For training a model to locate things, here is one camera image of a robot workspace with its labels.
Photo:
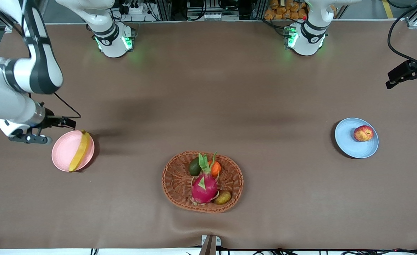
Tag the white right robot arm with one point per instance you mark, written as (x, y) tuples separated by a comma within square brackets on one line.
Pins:
[(111, 39)]

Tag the white power strip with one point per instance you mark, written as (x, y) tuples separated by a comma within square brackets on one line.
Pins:
[(137, 9)]

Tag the silver metal bracket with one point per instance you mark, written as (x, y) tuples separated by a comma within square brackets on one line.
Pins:
[(210, 246)]

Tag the yellow banana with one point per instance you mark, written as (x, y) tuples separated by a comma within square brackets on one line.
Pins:
[(81, 150)]

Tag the light blue plate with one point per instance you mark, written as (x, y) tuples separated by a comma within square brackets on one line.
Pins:
[(350, 141)]

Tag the brown kiwi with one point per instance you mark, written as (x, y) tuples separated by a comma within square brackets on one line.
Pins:
[(223, 197)]

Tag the brown wicker basket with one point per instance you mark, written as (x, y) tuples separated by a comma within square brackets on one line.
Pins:
[(176, 180)]

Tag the orange snack bag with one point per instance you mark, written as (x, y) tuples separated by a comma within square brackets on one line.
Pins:
[(283, 10)]

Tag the pink dragon fruit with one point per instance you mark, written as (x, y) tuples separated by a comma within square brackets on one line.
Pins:
[(204, 189)]

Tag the orange tangerine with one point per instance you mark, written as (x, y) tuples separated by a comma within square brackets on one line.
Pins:
[(215, 170)]

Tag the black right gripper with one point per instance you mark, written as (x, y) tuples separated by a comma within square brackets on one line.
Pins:
[(52, 120)]

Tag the red yellow apple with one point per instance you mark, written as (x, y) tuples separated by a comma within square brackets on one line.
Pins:
[(363, 134)]

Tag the pink plate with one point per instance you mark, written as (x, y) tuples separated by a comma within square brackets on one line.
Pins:
[(63, 150)]

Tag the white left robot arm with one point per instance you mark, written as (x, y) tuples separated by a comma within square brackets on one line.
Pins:
[(309, 39)]

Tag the brown table cloth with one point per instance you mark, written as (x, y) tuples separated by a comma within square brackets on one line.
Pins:
[(208, 88)]

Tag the dark green avocado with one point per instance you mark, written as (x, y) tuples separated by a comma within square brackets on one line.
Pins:
[(194, 167)]

